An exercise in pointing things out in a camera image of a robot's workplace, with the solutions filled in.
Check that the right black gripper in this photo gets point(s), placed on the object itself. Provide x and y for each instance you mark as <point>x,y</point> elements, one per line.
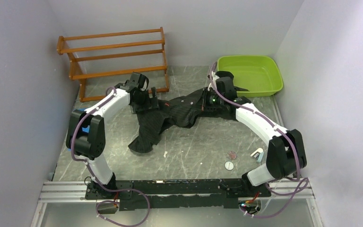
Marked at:
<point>204,105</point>

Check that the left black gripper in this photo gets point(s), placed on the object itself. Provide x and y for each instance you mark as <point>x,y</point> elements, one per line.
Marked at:
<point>153,102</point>

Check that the black pinstriped shirt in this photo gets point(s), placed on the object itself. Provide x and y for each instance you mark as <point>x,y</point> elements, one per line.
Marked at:
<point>182,112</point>

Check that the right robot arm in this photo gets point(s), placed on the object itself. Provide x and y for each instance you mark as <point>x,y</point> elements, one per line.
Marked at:
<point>286,153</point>

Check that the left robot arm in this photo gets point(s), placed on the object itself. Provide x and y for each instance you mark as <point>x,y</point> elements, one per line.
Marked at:
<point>86,137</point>

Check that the red round brooch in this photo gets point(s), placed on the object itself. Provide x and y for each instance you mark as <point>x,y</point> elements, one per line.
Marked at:
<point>231,155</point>

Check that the green plastic basin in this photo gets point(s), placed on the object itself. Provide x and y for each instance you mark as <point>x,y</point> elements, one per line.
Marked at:
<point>258,75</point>

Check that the white round badge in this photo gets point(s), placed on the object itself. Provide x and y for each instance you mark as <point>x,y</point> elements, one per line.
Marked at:
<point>229,166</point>

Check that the orange wooden shoe rack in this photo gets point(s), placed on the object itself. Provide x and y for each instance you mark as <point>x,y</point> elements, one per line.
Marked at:
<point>114,54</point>

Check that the blue flat mat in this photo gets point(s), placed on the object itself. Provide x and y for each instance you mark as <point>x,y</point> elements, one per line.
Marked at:
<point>75,117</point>

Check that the black base beam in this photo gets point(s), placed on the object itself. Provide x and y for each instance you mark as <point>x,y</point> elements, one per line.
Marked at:
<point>140,194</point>

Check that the aluminium frame rail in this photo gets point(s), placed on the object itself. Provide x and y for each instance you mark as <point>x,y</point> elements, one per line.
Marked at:
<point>76,191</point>

